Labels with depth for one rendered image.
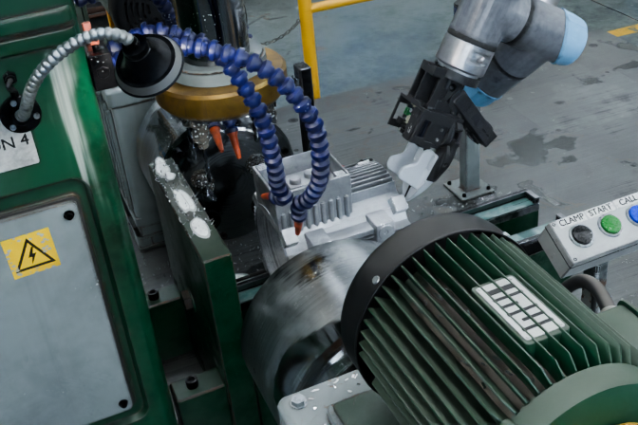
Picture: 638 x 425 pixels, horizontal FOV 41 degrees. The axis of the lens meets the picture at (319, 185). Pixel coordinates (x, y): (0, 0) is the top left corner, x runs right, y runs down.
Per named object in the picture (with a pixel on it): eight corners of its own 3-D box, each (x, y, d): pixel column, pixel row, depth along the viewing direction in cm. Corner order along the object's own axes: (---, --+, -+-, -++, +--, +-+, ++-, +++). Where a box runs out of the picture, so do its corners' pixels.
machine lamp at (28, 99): (17, 183, 78) (-23, 57, 72) (5, 135, 87) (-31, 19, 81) (202, 133, 83) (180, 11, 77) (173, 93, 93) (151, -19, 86)
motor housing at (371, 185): (301, 335, 128) (288, 231, 118) (260, 269, 143) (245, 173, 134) (418, 295, 134) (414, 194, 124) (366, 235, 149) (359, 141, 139)
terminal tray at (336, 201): (280, 238, 123) (274, 197, 120) (256, 205, 132) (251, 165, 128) (354, 215, 127) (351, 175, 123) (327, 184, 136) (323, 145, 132)
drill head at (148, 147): (185, 285, 142) (158, 156, 129) (132, 179, 175) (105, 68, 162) (320, 241, 150) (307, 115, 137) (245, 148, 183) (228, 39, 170)
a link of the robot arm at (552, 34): (542, 46, 132) (483, 23, 128) (591, 8, 123) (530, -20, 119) (543, 89, 128) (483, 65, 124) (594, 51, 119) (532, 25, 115)
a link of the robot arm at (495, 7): (544, -15, 115) (493, -38, 112) (509, 59, 118) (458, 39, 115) (519, -25, 122) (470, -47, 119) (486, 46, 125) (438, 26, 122)
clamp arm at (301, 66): (311, 207, 145) (295, 70, 132) (304, 199, 147) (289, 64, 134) (329, 201, 146) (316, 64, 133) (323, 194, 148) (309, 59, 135)
